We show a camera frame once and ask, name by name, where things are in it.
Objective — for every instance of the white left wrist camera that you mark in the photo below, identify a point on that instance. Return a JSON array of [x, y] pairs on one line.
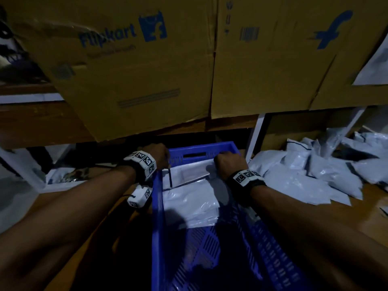
[[139, 195]]

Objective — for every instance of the white printed paper sheet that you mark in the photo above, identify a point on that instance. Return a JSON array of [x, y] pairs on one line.
[[376, 69]]

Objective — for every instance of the marker wristband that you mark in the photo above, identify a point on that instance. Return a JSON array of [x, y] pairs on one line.
[[247, 178], [140, 165]]

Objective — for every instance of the person's right hand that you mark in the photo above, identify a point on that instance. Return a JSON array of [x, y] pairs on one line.
[[230, 163]]

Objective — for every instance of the person's left hand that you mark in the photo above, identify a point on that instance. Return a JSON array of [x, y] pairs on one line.
[[154, 155]]

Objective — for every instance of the blue plastic crate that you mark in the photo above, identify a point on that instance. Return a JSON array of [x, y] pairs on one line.
[[182, 257]]

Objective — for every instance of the left marker wristband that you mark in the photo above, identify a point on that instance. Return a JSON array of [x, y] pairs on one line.
[[140, 165]]

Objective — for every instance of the plain cardboard box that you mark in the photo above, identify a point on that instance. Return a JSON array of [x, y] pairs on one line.
[[151, 75]]

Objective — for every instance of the white metal shelf leg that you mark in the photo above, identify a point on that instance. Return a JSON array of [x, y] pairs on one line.
[[254, 136], [354, 121]]

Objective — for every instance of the person's right forearm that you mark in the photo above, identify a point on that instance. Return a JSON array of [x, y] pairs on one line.
[[321, 239]]

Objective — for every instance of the wooden table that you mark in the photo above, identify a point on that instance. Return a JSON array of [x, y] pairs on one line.
[[370, 215]]

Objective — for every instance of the person's left forearm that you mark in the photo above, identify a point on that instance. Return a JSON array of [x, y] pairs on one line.
[[66, 221]]

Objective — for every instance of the pile of grey mailer bags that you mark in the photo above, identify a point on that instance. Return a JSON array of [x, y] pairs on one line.
[[291, 184]]

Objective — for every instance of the packed white bags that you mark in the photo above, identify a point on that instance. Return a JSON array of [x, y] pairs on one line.
[[191, 206]]

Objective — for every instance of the white metal rack frame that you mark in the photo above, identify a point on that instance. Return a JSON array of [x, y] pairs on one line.
[[30, 98]]

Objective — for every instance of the grey mailer bag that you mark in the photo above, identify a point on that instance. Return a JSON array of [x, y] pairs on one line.
[[188, 172]]

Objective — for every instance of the right marker wristband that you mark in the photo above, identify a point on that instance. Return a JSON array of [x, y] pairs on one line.
[[247, 178]]

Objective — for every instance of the black metal bracket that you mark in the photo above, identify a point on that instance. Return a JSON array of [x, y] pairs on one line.
[[9, 57]]

